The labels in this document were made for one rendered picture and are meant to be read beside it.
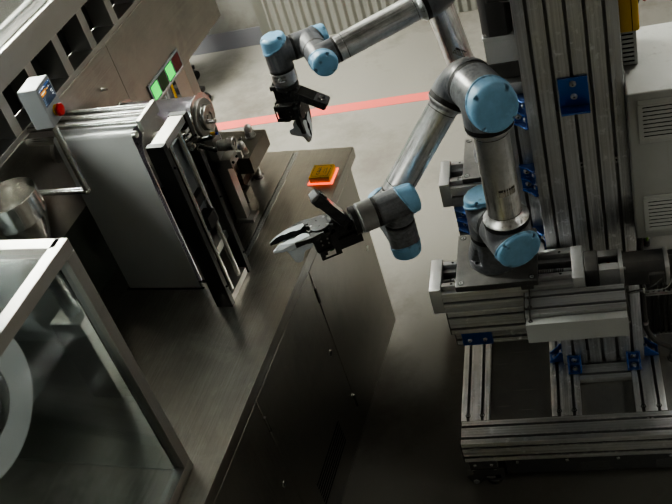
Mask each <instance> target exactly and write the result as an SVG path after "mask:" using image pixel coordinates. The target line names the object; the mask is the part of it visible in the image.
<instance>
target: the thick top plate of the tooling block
mask: <svg viewBox="0 0 672 504"><path fill-rule="evenodd" d="M254 132H255V133H256V136H255V137H254V138H252V139H246V138H245V133H244V131H233V132H219V133H220V135H221V138H222V139H226V137H228V136H234V137H235V138H236V139H237V142H238V141H243V142H244V143H245V145H246V147H247V149H248V150H249V153H248V154H247V155H245V156H244V157H243V158H238V161H237V165H238V168H239V172H238V174H253V173H255V172H256V171H257V169H258V167H259V165H260V163H261V161H262V159H263V157H264V155H265V153H266V152H267V150H268V148H269V146H270V142H269V139H268V136H267V133H266V130H265V129H260V130H254Z"/></svg>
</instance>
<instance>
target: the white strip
mask: <svg viewBox="0 0 672 504"><path fill-rule="evenodd" d="M134 128H135V127H134ZM134 128H129V129H116V130H104V131H91V132H78V133H66V134H62V135H63V137H64V139H65V141H66V143H67V145H68V147H69V149H70V151H71V153H72V155H73V157H74V159H75V161H76V163H77V165H78V166H79V168H80V170H81V172H82V174H83V176H84V178H85V180H86V182H87V184H88V186H89V188H90V189H91V192H90V193H89V194H81V195H82V197H83V199H84V201H85V203H86V205H87V207H88V209H89V211H90V213H91V214H92V216H93V218H94V220H95V222H96V224H97V226H98V228H99V230H100V232H101V234H102V235H103V237H104V239H105V241H106V243H107V245H108V247H109V249H110V251H111V253H112V254H113V256H114V258H115V260H116V262H117V264H118V266H119V268H120V270H121V272H122V274H123V275H124V277H125V279H126V281H127V283H128V285H129V288H128V289H127V290H184V289H204V288H205V287H201V286H200V284H199V282H198V280H197V277H196V275H195V273H194V271H193V269H192V267H191V264H190V262H189V260H188V258H187V256H186V253H185V251H184V249H183V247H182V245H181V243H180V240H179V238H178V236H177V234H176V232H175V230H174V227H173V225H172V223H171V221H170V219H169V217H168V214H167V212H166V210H165V208H164V206H163V204H162V201H161V199H160V197H159V195H158V193H157V191H156V188H155V186H154V184H153V182H152V180H151V178H150V175H149V173H148V171H147V169H146V167H145V165H144V162H143V160H142V158H141V156H140V154H139V152H138V149H137V147H136V145H135V143H134V141H133V139H137V138H138V137H139V133H138V131H133V129H134ZM25 144H26V146H28V147H29V146H42V145H55V146H56V148H57V150H58V151H59V153H60V155H61V157H62V159H63V161H64V163H65V165H66V167H67V169H68V171H69V172H70V174H71V176H72V178H73V180H74V182H75V184H76V186H77V188H79V187H81V185H80V183H79V181H78V179H77V177H76V176H75V174H74V172H73V170H72V168H71V166H70V164H69V162H68V160H67V158H66V156H65V154H64V153H63V151H62V149H61V147H60V145H59V143H58V141H57V139H56V137H47V138H34V139H26V141H25Z"/></svg>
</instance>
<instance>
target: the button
mask: <svg viewBox="0 0 672 504"><path fill-rule="evenodd" d="M335 171H336V168H335V165H334V164H324V165H314V167H313V169H312V171H311V174H310V176H309V181H310V183H327V182H331V180H332V178H333V176H334V173H335Z"/></svg>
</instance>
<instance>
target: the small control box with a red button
mask: <svg viewBox="0 0 672 504"><path fill-rule="evenodd" d="M17 95H18V97H19V99H20V101H21V103H22V105H23V106H24V108H25V110H26V112H27V114H28V116H29V118H30V120H31V121H32V123H33V125H34V127H35V129H36V130H41V129H48V128H54V127H55V126H56V125H57V123H58V122H59V120H60V119H61V117H62V116H63V115H64V114H65V108H64V105H63V104H62V103H61V101H60V99H59V97H58V95H57V94H56V92H55V90H54V88H53V86H52V84H51V82H50V80H49V78H48V76H47V75H41V76H35V77H29V78H28V79H27V80H26V81H25V83H24V84H23V85H22V87H21V88H20V89H19V91H18V92H17Z"/></svg>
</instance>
